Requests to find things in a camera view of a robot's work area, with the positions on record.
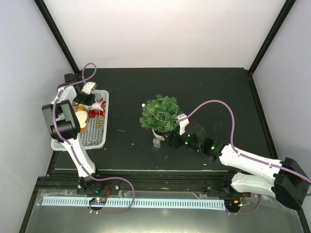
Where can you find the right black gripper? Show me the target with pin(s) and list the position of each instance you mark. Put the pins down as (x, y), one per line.
(177, 143)

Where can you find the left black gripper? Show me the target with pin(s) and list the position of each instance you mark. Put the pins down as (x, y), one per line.
(89, 102)

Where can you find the small green christmas tree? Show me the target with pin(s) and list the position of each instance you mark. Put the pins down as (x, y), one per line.
(159, 114)

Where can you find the silver red star ornament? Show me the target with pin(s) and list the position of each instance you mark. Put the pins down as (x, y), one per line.
(98, 106)

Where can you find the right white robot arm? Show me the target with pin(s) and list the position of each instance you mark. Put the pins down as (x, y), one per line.
(283, 180)

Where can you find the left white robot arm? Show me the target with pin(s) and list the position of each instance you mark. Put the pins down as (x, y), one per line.
(64, 122)

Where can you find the white round wooden ornament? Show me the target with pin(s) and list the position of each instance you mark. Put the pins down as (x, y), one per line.
(82, 117)

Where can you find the white plastic basket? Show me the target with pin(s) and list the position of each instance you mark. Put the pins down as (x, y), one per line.
(94, 135)

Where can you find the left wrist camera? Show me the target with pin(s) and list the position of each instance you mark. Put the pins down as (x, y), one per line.
(88, 87)

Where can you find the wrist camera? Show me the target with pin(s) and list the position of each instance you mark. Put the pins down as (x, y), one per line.
(182, 121)
(88, 87)

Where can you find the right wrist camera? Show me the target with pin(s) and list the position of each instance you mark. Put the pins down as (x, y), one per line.
(182, 121)

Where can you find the light blue cable duct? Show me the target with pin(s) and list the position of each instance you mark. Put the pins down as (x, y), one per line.
(136, 203)

